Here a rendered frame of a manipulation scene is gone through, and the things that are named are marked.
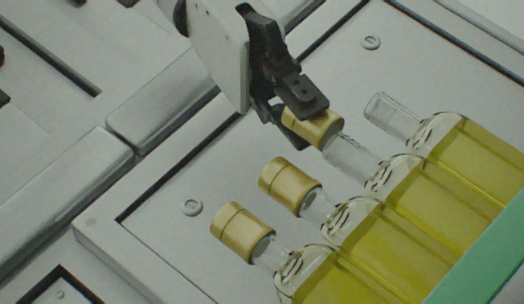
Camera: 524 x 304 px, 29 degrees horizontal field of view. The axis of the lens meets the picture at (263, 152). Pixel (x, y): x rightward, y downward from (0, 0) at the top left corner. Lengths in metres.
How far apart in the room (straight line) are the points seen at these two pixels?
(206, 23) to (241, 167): 0.17
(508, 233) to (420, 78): 0.44
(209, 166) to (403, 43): 0.26
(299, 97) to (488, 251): 0.25
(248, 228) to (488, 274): 0.22
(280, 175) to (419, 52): 0.33
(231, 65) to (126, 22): 0.32
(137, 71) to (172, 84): 0.06
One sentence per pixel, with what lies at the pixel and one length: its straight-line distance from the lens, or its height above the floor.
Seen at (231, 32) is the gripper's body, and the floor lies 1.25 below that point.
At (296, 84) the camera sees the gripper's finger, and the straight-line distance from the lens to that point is 0.88.
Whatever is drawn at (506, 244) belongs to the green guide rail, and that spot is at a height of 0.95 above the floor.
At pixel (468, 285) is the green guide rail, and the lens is 0.68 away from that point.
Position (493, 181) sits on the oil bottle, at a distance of 0.86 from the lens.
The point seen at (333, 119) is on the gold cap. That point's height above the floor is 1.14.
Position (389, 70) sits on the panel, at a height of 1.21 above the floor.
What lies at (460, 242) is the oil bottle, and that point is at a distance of 0.82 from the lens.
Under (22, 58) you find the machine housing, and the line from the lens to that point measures 1.20.
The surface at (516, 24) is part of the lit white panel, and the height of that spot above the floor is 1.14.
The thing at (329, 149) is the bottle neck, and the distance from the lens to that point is 0.88.
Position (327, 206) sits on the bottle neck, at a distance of 0.84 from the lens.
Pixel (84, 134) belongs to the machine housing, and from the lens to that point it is 1.07.
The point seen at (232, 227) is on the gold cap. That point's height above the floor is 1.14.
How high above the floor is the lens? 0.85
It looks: 22 degrees up
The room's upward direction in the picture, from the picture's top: 54 degrees counter-clockwise
